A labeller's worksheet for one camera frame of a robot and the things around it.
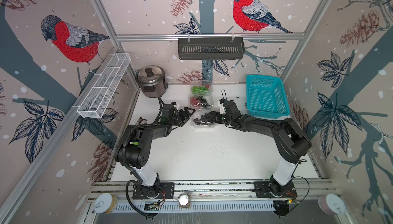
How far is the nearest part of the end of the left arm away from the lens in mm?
764

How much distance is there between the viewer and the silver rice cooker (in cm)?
103

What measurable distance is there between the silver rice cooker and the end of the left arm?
24cm
